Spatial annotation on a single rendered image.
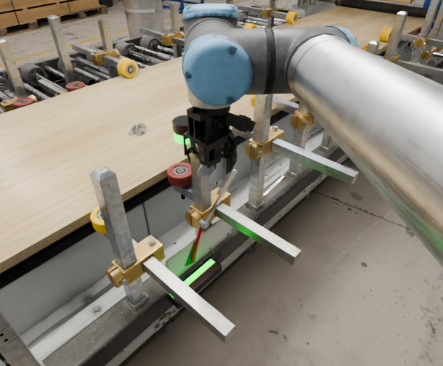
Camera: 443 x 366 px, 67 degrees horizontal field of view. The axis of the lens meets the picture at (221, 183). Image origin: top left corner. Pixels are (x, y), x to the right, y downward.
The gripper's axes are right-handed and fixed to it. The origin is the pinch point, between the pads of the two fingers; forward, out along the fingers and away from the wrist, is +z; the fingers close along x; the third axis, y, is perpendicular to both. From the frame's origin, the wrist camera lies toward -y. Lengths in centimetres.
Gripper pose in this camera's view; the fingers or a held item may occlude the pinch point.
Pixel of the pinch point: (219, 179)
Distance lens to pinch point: 78.1
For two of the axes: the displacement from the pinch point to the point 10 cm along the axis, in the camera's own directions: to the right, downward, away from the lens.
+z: 0.0, 7.9, 6.2
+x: 7.4, 4.2, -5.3
